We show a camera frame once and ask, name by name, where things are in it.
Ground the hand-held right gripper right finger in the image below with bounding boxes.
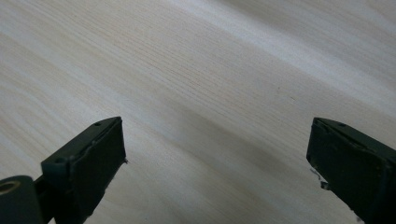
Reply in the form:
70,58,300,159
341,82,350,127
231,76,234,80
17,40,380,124
305,117,396,224

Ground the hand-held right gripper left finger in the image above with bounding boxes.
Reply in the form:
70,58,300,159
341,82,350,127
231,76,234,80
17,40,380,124
40,116,127,224

